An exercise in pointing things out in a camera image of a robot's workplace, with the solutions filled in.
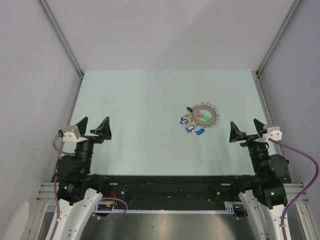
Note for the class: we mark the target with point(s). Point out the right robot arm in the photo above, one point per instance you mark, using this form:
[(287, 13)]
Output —
[(263, 194)]

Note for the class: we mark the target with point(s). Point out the left aluminium frame post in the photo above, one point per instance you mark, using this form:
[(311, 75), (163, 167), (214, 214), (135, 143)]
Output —
[(48, 13)]

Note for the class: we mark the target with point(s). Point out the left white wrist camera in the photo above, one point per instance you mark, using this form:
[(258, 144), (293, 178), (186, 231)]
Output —
[(71, 133)]

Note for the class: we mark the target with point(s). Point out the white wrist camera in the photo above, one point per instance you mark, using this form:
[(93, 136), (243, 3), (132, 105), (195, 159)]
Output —
[(270, 132), (71, 133)]

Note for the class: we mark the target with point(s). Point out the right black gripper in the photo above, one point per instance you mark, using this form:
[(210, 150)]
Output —
[(235, 133)]

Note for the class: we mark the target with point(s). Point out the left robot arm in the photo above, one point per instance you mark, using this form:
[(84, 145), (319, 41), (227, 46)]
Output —
[(76, 191)]

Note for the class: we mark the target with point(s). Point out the yellow tag key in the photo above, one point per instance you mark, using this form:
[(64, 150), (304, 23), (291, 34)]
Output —
[(192, 123)]

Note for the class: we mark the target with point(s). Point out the right aluminium frame post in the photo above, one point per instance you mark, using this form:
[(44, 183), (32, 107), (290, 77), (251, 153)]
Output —
[(278, 36)]

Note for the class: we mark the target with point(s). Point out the aluminium frame post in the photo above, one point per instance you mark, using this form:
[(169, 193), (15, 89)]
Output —
[(48, 13), (278, 36)]

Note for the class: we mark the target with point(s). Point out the slotted cable duct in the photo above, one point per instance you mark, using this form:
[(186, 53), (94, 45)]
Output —
[(228, 209)]

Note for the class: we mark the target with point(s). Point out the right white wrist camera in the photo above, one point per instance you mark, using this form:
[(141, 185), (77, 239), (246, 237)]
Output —
[(270, 132)]

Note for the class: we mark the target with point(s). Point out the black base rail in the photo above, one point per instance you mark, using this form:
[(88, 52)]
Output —
[(174, 193)]

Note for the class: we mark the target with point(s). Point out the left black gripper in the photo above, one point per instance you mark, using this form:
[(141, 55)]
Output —
[(103, 130)]

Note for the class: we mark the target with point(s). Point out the green tag key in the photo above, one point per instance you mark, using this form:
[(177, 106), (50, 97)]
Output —
[(205, 117)]

